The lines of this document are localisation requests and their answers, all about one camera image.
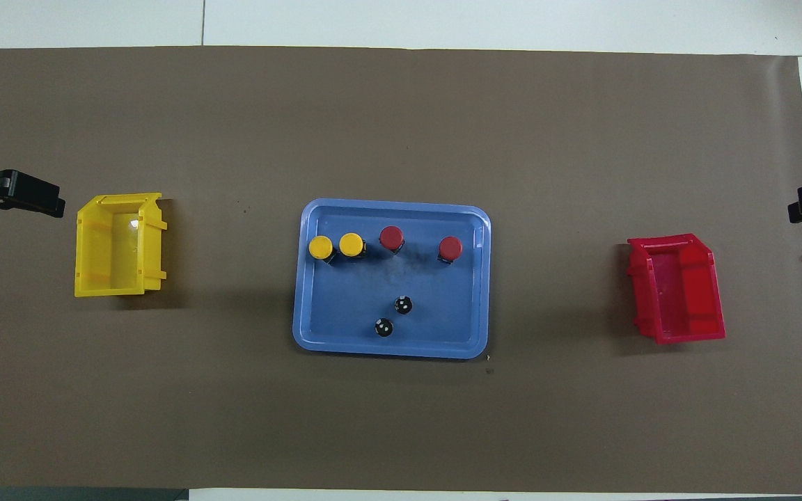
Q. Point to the red push button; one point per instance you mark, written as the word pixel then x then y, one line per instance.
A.
pixel 392 237
pixel 450 248

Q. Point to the blue plastic tray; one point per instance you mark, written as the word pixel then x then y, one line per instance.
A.
pixel 443 313

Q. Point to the yellow plastic bin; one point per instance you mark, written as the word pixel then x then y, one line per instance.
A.
pixel 105 278

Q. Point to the brown paper table mat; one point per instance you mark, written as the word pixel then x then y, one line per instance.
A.
pixel 401 125

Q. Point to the yellow push button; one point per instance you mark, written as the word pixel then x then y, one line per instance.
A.
pixel 320 247
pixel 351 244

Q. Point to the red plastic bin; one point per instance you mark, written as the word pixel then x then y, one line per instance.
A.
pixel 686 327

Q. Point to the small black knob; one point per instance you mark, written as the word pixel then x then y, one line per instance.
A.
pixel 404 305
pixel 383 328

